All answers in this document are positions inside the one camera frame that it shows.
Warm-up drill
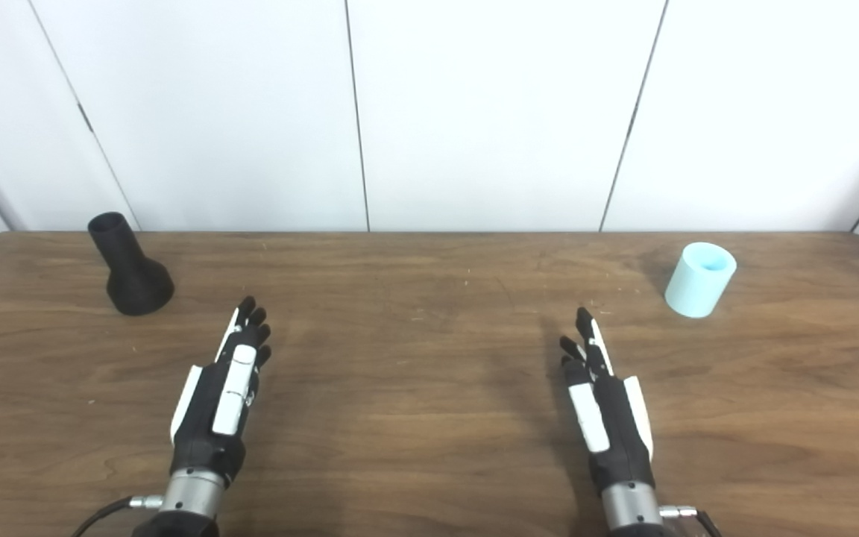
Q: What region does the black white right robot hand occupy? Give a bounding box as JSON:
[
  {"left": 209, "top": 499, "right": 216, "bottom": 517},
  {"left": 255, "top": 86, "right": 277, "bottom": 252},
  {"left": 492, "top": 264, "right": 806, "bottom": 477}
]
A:
[{"left": 558, "top": 307, "right": 655, "bottom": 494}]

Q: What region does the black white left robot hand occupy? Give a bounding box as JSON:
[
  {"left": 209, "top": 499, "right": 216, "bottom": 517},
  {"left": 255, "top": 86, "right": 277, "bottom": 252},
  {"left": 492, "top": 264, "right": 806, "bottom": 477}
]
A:
[{"left": 169, "top": 296, "right": 273, "bottom": 489}]

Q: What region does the black cylindrical base part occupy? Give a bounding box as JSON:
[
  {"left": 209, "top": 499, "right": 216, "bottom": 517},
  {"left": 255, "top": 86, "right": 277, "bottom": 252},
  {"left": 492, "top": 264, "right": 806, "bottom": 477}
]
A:
[{"left": 87, "top": 212, "right": 175, "bottom": 316}]

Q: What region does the light blue cylinder cup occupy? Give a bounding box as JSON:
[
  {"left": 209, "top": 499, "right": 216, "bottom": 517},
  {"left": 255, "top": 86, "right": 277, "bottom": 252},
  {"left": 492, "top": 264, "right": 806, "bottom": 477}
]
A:
[{"left": 664, "top": 242, "right": 737, "bottom": 319}]

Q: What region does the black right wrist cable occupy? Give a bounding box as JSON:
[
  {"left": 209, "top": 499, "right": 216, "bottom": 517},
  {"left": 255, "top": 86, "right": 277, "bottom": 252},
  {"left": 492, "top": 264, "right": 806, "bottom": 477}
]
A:
[{"left": 659, "top": 505, "right": 723, "bottom": 537}]

